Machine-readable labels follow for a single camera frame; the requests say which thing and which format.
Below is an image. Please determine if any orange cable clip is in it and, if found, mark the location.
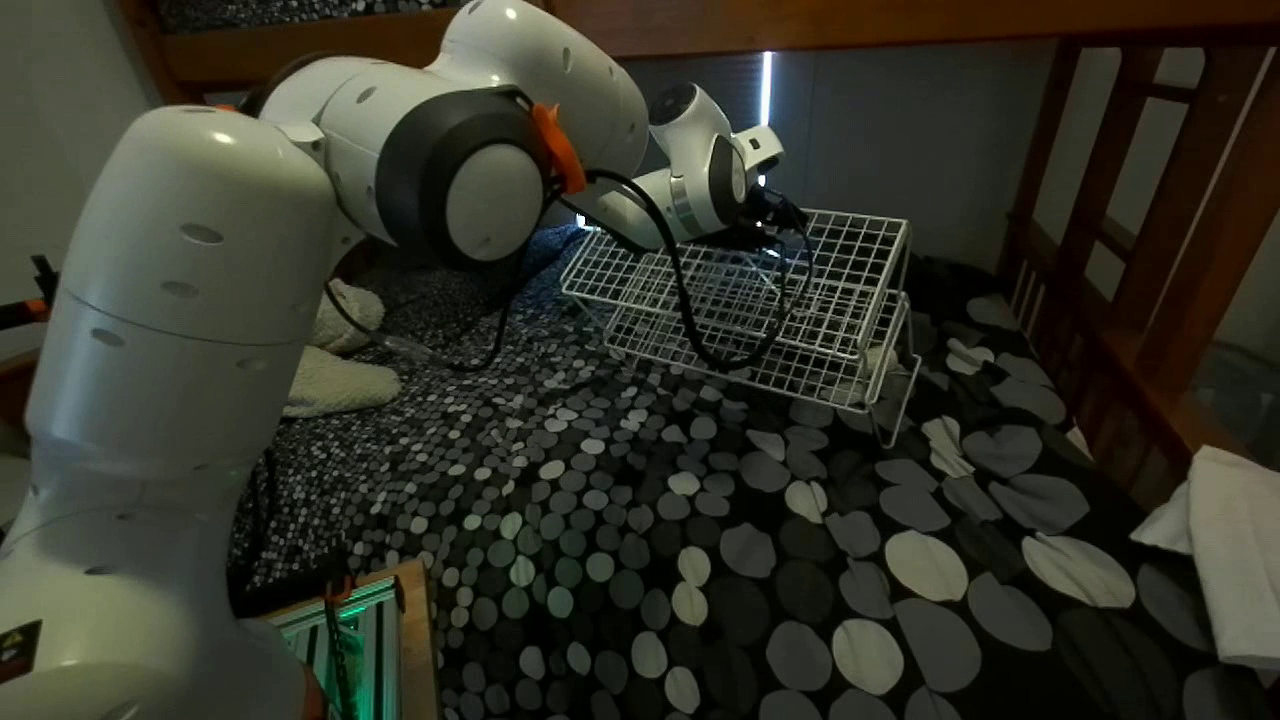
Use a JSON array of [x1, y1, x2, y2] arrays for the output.
[[529, 98, 592, 200]]

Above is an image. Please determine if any wooden crate green light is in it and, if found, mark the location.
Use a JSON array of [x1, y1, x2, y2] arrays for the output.
[[258, 557, 448, 720]]

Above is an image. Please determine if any black clamp bar orange band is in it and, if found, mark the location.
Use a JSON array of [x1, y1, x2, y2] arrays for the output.
[[0, 250, 60, 331]]

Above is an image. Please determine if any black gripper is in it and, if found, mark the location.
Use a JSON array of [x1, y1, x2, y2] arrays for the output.
[[741, 183, 818, 254]]

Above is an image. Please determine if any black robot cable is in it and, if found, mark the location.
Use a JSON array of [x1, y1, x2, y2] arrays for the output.
[[316, 162, 819, 380]]

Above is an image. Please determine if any white folded cloth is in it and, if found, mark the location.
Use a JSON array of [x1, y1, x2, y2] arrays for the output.
[[1130, 442, 1280, 672]]

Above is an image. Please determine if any blue cloth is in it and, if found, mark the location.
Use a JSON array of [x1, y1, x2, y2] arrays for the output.
[[521, 221, 592, 280]]

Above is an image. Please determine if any wooden bunk bed frame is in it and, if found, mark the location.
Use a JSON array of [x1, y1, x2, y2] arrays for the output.
[[112, 0, 1280, 534]]

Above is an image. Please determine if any dark window blind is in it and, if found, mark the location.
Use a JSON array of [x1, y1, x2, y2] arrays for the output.
[[620, 52, 774, 137]]

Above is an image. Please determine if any beige crumpled towel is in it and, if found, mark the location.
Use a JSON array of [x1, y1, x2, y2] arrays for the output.
[[281, 275, 407, 418]]

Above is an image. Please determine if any black grey dotted duvet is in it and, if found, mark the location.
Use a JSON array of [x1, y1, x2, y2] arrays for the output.
[[224, 223, 1280, 720]]

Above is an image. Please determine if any white wire rack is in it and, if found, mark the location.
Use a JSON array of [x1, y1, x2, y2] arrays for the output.
[[558, 204, 930, 453]]

